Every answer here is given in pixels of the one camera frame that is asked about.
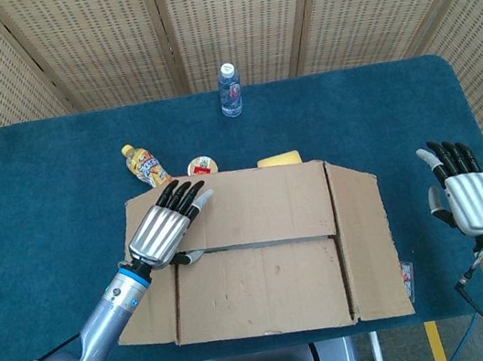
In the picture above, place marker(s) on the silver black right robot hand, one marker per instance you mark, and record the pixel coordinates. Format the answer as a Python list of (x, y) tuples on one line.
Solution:
[(477, 201)]

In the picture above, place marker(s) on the small round red-label cup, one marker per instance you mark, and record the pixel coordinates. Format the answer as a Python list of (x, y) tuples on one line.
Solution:
[(201, 166)]

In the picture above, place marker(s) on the clear water bottle white cap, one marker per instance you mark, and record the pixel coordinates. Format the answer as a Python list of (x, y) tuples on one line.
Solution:
[(230, 94)]

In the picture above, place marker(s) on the orange juice bottle yellow cap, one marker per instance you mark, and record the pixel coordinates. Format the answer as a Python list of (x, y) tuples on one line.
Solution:
[(146, 166)]

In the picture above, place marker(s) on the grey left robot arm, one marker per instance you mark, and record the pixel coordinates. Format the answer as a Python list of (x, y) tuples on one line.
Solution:
[(100, 334)]

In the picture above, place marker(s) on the woven folding screen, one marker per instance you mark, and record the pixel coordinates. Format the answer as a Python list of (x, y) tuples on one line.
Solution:
[(241, 13)]

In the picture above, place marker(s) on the white metal pole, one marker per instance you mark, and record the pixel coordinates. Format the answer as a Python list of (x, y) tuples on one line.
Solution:
[(376, 345)]

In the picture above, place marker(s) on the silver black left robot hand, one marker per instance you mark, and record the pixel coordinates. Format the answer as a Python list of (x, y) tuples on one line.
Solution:
[(158, 236)]

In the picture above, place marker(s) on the blue carpet table cover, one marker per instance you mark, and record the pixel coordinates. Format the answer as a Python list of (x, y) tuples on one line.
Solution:
[(41, 200)]

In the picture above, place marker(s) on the large red cardboard box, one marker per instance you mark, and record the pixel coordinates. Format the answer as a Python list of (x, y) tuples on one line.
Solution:
[(265, 292)]

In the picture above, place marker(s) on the yellow sponge block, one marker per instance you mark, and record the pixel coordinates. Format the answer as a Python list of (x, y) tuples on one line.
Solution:
[(282, 158)]

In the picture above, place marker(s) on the red earplug packet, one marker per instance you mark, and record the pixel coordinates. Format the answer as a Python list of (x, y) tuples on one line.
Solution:
[(407, 278)]

